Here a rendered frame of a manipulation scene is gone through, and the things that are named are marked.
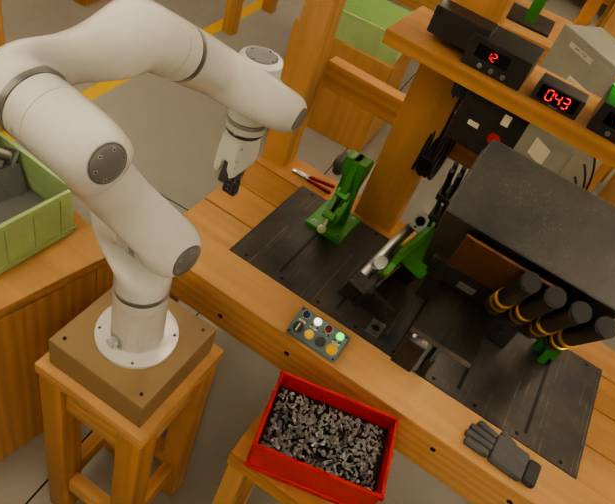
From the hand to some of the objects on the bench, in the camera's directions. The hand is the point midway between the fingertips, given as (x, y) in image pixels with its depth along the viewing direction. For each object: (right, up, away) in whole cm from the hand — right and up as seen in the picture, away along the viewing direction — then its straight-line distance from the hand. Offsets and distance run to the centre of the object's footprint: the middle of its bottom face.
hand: (231, 185), depth 130 cm
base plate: (+49, -33, +47) cm, 76 cm away
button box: (+18, -40, +31) cm, 54 cm away
